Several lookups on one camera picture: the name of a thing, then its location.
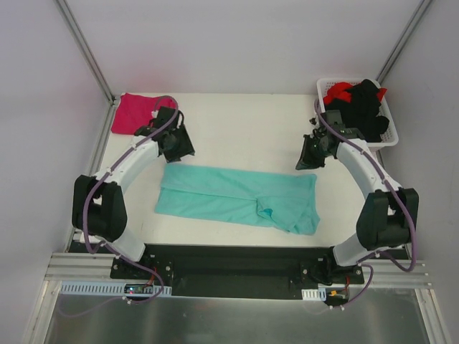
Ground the folded pink t shirt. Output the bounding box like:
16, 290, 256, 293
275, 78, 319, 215
110, 93, 177, 135

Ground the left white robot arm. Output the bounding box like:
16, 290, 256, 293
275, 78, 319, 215
72, 106, 195, 279

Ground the right aluminium frame post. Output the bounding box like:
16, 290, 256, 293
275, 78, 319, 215
376, 0, 435, 85

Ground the red t shirt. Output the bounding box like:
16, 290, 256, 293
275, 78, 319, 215
323, 81, 389, 105

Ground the left grey cable duct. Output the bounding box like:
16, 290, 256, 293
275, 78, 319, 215
60, 281, 172, 298

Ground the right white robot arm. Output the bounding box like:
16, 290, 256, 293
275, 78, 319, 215
296, 110, 419, 285

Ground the aluminium front rail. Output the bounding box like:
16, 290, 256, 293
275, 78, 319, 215
44, 252, 119, 286

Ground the left aluminium frame post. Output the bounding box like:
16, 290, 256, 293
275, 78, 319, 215
53, 0, 115, 105

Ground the aluminium frame post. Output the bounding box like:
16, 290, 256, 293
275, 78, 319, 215
376, 0, 435, 85
53, 0, 115, 105

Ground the white plastic basket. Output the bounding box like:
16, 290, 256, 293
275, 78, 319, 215
316, 77, 399, 151

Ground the black t shirt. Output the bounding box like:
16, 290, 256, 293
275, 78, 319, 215
324, 79, 390, 143

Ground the grey cable duct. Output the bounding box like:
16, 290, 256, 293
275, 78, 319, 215
301, 288, 326, 302
60, 281, 172, 298

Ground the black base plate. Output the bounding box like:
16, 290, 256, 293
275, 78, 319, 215
70, 240, 365, 299

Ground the teal t shirt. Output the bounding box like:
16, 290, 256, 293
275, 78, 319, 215
155, 164, 320, 235

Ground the right grey cable duct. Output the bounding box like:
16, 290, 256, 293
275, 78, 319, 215
301, 288, 326, 302

